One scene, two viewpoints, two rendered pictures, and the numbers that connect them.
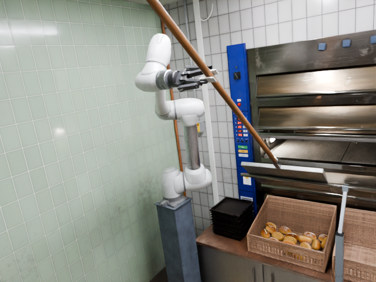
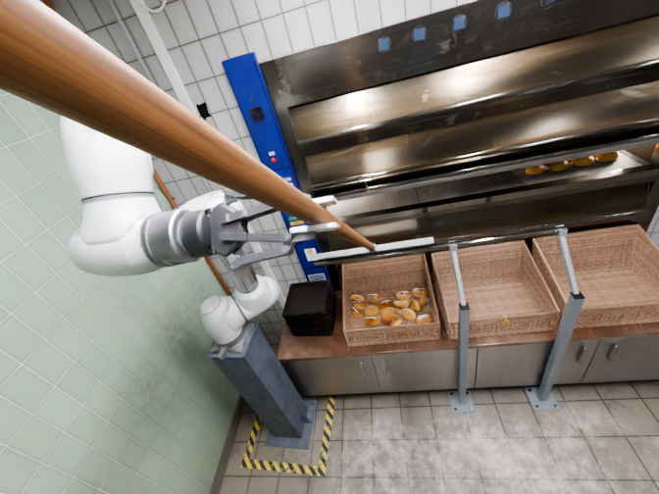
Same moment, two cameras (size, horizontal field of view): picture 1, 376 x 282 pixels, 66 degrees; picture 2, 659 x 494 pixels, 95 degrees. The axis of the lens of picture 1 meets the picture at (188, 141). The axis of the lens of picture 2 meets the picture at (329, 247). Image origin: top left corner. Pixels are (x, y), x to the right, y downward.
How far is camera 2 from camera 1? 89 cm
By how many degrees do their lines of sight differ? 30
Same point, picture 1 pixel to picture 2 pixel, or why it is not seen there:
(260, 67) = (291, 93)
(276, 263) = (387, 350)
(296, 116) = (360, 160)
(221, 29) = (200, 27)
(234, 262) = (335, 364)
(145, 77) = (104, 252)
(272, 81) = (317, 114)
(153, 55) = (95, 176)
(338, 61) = (409, 67)
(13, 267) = not seen: outside the picture
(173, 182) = (227, 321)
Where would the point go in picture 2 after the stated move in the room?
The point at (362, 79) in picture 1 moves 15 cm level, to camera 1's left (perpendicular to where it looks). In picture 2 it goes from (444, 91) to (421, 101)
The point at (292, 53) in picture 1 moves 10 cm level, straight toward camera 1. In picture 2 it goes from (339, 63) to (344, 64)
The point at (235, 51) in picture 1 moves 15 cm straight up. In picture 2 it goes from (242, 71) to (228, 32)
